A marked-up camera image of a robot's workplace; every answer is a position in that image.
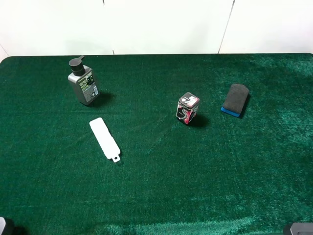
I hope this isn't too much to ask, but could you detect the grey pump bottle black cap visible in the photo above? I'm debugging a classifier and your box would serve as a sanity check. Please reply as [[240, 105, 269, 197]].
[[67, 55, 100, 106]]

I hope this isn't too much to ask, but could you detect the black red gum container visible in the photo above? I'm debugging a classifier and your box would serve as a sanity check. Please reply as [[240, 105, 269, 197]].
[[176, 92, 200, 125]]

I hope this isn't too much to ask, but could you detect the white flat plastic case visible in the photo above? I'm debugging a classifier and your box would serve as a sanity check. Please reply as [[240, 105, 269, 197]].
[[89, 117, 121, 163]]

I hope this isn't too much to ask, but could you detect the black blue board eraser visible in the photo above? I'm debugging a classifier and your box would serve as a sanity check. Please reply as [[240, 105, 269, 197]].
[[221, 84, 249, 118]]

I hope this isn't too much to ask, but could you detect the green velvet table cloth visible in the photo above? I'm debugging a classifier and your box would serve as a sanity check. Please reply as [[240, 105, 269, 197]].
[[0, 53, 313, 235]]

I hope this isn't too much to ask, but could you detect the grey device bottom right corner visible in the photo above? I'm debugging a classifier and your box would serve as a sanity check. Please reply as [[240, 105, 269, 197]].
[[283, 223, 313, 235]]

